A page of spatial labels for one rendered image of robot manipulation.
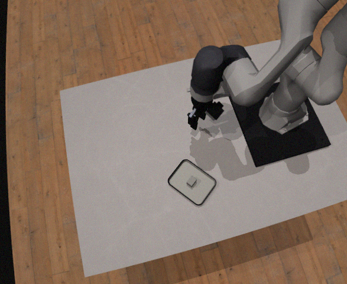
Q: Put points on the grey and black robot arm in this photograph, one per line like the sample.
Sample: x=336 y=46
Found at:
x=303 y=73

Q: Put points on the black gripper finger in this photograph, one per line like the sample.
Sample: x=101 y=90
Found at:
x=203 y=115
x=193 y=118

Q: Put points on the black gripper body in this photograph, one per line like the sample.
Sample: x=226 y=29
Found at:
x=200 y=105

